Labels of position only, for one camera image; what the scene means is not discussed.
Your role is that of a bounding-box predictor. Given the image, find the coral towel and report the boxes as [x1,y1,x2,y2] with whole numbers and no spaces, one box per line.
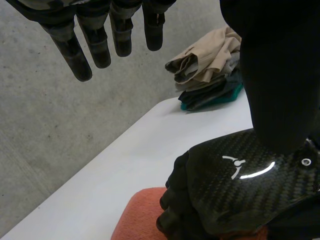
[109,187,270,240]

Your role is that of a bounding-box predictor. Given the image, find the beige shorts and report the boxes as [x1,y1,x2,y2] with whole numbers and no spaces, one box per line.
[164,26,243,93]

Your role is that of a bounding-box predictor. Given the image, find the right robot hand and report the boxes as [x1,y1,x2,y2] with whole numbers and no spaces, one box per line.
[156,128,320,240]

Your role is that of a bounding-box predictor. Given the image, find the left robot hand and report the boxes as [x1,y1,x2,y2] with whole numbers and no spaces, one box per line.
[4,0,320,156]

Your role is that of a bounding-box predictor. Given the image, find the grey towel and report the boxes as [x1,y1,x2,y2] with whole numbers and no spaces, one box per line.
[219,52,241,77]

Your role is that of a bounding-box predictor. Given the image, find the dark blue cloth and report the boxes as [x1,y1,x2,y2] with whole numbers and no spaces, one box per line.
[178,74,244,111]

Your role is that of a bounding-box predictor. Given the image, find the teal towel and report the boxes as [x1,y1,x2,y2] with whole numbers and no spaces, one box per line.
[180,83,245,112]

